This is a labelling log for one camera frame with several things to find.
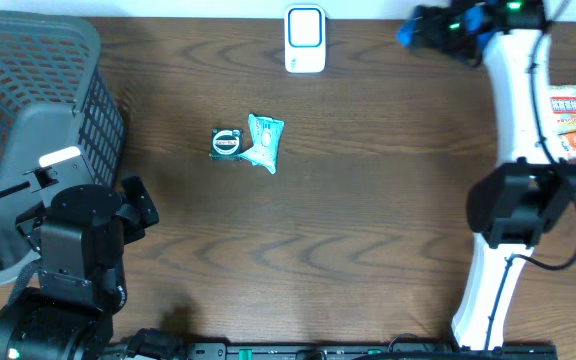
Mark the grey plastic mesh basket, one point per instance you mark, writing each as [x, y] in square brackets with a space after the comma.
[52, 96]

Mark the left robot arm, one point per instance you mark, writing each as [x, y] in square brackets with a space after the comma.
[63, 303]

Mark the white barcode scanner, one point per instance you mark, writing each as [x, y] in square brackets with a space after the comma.
[304, 39]

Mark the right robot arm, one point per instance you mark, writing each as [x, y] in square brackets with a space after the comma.
[533, 181]

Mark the black round-label item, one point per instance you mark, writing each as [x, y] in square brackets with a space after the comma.
[226, 144]

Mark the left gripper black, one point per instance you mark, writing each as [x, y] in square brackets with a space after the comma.
[132, 226]

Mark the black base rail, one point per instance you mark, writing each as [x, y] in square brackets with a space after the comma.
[221, 351]

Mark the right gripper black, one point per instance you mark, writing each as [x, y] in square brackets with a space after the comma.
[425, 37]

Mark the teal snack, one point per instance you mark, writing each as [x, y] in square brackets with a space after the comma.
[266, 134]

